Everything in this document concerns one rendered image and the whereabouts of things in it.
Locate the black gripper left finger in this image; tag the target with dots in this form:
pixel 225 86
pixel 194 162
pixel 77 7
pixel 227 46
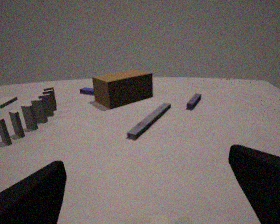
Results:
pixel 35 200

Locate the brown rectangular block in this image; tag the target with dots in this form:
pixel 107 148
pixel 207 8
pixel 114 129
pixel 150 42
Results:
pixel 114 90

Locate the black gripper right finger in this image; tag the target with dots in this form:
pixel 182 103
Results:
pixel 258 174

